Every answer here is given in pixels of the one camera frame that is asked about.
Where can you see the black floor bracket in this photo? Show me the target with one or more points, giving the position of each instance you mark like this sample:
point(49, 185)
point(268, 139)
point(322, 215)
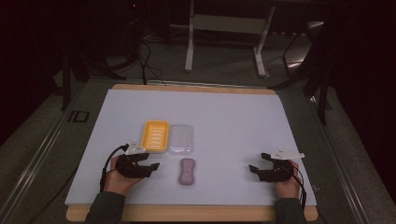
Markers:
point(77, 116)

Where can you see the clear plastic lid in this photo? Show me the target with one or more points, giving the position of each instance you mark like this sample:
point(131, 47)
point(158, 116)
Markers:
point(181, 140)

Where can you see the person's left hand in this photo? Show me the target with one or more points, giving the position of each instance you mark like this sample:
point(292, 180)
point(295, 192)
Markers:
point(116, 182)

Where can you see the person's right hand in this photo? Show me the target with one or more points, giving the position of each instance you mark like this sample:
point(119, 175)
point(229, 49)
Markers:
point(288, 188)

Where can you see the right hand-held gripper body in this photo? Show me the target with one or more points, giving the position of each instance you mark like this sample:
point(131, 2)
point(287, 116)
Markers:
point(280, 171)

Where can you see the pink sponge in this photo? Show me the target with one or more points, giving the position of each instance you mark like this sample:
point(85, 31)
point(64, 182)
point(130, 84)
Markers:
point(186, 171)

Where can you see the white work board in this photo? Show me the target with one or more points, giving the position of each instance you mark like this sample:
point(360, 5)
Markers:
point(193, 214)

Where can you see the black metal stand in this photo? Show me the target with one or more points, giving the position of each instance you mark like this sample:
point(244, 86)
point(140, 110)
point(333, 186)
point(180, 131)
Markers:
point(322, 93)

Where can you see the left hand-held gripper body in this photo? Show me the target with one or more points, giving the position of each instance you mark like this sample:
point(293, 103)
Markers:
point(129, 166)

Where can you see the white table mat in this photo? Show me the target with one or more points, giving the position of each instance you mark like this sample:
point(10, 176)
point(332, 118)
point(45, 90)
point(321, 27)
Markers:
point(224, 124)

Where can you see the white metal desk frame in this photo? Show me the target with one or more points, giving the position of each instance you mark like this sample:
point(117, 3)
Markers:
point(229, 24)

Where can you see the yellow soap dish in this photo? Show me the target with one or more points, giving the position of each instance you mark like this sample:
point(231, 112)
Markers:
point(155, 137)

